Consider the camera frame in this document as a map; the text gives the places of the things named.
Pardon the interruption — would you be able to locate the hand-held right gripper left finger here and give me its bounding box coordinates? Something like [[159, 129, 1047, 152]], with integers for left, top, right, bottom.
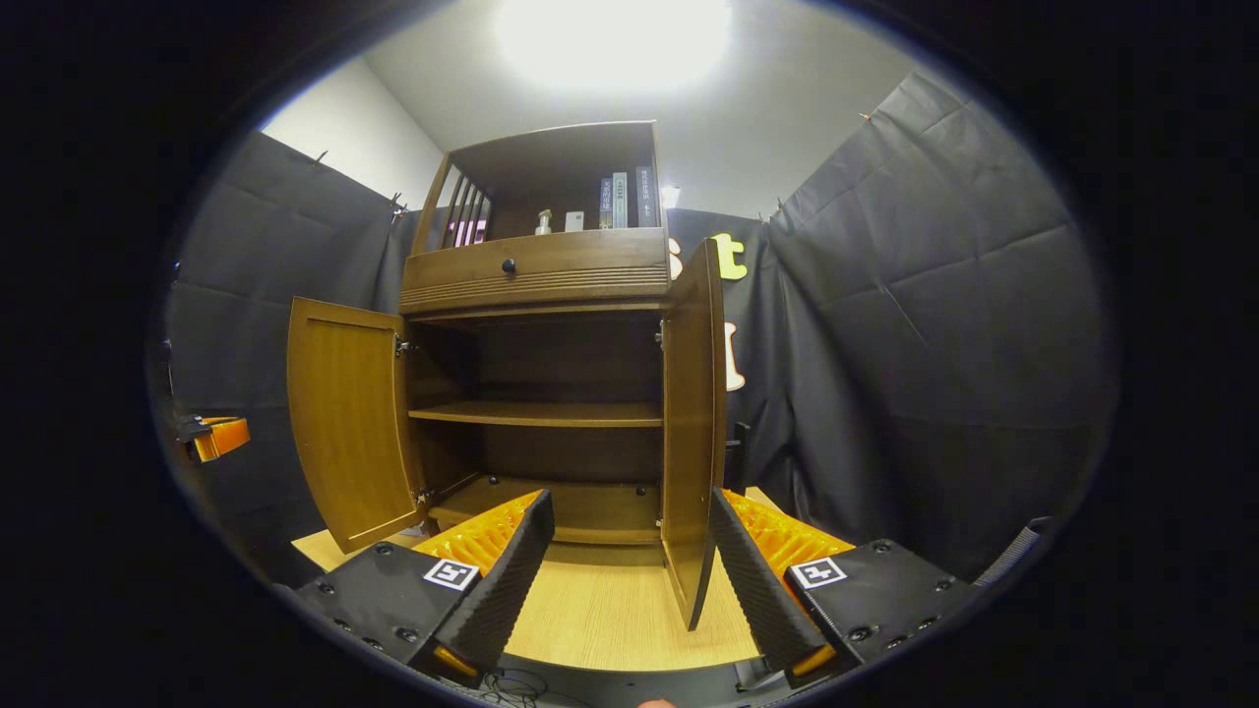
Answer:
[[295, 489, 556, 689]]

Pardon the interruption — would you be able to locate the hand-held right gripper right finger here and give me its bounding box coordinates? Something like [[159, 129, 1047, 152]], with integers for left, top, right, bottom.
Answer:
[[706, 487, 985, 694]]

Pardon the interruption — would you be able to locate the wooden cabinet door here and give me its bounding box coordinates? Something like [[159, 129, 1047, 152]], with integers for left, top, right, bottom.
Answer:
[[659, 239, 750, 632], [287, 297, 430, 555]]

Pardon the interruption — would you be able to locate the brown wooden shoe cabinet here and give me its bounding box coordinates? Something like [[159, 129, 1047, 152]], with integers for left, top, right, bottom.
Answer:
[[287, 120, 750, 632]]

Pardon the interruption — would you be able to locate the wooden inner shelf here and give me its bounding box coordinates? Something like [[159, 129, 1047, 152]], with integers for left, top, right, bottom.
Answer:
[[408, 400, 665, 429]]

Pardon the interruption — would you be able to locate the black backdrop cloth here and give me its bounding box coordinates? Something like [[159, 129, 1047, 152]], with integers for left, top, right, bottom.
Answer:
[[162, 69, 1117, 591]]

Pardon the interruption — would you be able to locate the wooden drawer with black knob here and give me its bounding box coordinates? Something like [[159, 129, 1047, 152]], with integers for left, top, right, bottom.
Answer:
[[398, 228, 672, 316]]

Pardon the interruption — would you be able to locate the ceiling light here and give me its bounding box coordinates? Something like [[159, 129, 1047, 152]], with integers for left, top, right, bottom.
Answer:
[[492, 0, 734, 94]]

